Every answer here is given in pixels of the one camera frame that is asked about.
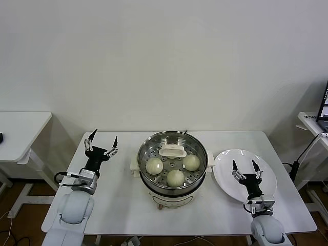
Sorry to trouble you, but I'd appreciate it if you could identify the white oval plate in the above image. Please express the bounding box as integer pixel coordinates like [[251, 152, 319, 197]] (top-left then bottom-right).
[[213, 149, 278, 205]]

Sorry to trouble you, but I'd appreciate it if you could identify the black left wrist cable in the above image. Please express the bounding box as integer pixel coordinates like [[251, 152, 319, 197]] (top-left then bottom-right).
[[54, 171, 80, 184]]

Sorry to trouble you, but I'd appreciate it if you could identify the black power adapter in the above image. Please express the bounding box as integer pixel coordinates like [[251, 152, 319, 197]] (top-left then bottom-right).
[[283, 160, 300, 183]]

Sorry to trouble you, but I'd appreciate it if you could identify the white floor power strip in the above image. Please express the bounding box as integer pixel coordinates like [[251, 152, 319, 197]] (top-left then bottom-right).
[[120, 235, 140, 246]]

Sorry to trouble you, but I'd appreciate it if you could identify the round glass pot lid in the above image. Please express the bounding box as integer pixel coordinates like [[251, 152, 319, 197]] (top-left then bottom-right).
[[139, 133, 207, 189]]

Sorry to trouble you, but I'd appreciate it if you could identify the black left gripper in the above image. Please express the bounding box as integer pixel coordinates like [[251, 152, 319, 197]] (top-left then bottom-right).
[[83, 129, 120, 172]]

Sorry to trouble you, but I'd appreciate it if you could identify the white floor cable with plug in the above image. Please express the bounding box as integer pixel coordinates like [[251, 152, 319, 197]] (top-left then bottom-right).
[[0, 210, 15, 246]]

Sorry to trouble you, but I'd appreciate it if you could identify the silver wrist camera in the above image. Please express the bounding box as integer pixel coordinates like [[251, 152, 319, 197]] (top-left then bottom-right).
[[59, 174, 82, 188], [258, 197, 276, 211]]

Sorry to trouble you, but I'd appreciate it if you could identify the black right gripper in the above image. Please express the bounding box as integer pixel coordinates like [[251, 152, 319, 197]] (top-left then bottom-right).
[[231, 159, 265, 199]]

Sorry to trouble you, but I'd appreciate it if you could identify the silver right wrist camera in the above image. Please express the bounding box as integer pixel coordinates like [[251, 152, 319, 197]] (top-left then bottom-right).
[[258, 197, 276, 211]]

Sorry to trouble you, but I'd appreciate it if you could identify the white laptop cable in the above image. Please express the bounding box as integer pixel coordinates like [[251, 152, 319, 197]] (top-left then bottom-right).
[[298, 132, 328, 165]]

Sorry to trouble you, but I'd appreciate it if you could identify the stainless steel steamer basket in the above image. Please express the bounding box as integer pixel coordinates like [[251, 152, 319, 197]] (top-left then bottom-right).
[[137, 131, 209, 192]]

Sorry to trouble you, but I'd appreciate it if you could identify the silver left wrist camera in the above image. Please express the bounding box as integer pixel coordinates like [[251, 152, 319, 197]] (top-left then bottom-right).
[[59, 174, 82, 188]]

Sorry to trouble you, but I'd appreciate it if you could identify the white side table with laptop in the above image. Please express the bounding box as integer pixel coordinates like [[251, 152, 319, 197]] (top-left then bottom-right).
[[294, 112, 328, 213]]

